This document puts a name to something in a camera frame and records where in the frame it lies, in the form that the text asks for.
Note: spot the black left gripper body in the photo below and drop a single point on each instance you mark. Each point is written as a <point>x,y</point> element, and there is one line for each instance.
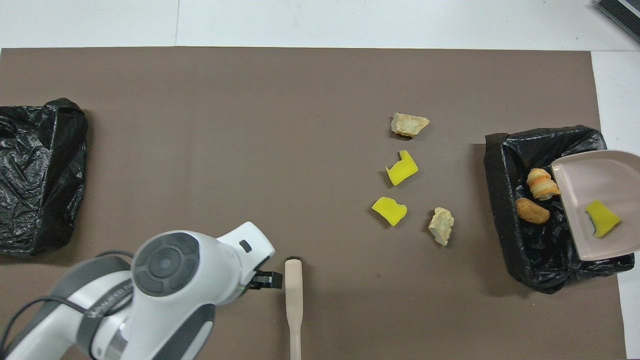
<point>253,281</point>

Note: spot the beige hand brush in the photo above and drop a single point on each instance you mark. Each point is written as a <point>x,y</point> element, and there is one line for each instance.
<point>293,290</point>

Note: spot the rounded yellow sponge piece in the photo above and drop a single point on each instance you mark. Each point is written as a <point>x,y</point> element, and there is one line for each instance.
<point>390,210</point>

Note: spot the notched yellow sponge piece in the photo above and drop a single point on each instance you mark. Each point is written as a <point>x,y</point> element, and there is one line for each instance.
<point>402,170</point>

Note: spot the pale bread chunk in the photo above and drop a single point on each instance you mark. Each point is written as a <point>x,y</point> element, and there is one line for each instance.
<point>409,125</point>

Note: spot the brown bread nugget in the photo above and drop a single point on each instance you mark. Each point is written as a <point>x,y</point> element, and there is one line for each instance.
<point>532,211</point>

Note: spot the striped croissant piece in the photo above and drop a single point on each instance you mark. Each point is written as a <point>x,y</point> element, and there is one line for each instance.
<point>542,185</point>

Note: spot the yellow sponge wedge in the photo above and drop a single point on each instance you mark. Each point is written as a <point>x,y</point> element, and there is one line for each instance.
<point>602,218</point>

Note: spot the beige plastic dustpan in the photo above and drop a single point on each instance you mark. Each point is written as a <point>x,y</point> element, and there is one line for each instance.
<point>595,180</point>

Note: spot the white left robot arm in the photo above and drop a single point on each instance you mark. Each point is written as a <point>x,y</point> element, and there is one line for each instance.
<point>170,300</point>

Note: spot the bin wrapped in black bag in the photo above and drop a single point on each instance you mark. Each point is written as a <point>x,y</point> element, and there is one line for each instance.
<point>40,175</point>

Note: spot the open bin with black bag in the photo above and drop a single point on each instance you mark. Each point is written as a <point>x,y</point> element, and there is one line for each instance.
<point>530,250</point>

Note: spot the brown table mat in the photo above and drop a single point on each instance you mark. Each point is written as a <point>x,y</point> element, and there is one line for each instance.
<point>250,125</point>

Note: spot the small pale crumpled scrap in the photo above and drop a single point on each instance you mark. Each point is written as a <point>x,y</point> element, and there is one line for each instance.
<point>442,226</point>

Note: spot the dark striped corner object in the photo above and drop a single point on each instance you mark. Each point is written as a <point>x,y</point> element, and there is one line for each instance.
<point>622,15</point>

